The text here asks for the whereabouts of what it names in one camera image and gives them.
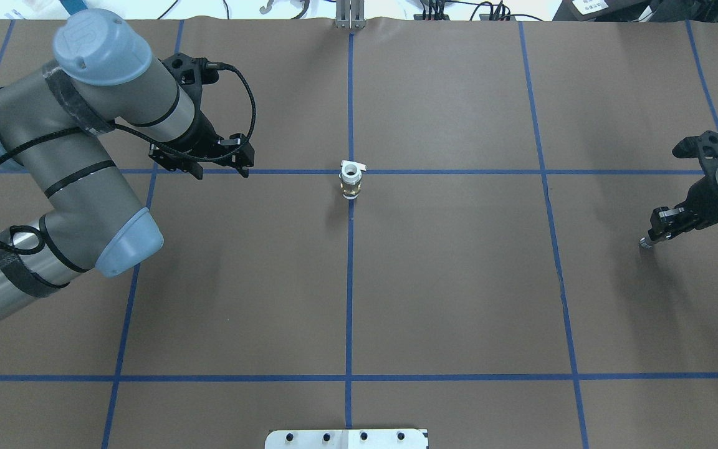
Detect black device with white label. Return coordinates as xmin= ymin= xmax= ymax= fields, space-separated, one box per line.
xmin=551 ymin=1 xmax=651 ymax=22

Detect chrome metal pipe fitting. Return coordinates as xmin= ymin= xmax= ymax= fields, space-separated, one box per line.
xmin=639 ymin=236 xmax=654 ymax=249

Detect teal box on bench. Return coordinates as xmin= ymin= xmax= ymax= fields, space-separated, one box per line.
xmin=59 ymin=0 xmax=89 ymax=16

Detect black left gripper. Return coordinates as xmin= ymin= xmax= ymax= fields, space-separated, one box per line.
xmin=148 ymin=53 xmax=256 ymax=181

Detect white PPR brass valve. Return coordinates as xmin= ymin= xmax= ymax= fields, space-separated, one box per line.
xmin=339 ymin=161 xmax=367 ymax=201

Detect aluminium profile post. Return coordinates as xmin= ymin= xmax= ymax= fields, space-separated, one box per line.
xmin=334 ymin=0 xmax=366 ymax=31

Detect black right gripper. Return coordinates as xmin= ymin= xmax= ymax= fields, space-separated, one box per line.
xmin=646 ymin=131 xmax=718 ymax=247

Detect black cables on back bench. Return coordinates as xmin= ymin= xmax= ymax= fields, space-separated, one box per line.
xmin=156 ymin=0 xmax=553 ymax=22

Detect white metal camera stand base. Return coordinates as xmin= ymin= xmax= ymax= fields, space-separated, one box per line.
xmin=264 ymin=428 xmax=430 ymax=448

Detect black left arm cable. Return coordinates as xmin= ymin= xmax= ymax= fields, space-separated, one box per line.
xmin=0 ymin=59 xmax=257 ymax=256

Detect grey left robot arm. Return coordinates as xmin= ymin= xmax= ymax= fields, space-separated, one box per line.
xmin=0 ymin=9 xmax=256 ymax=321

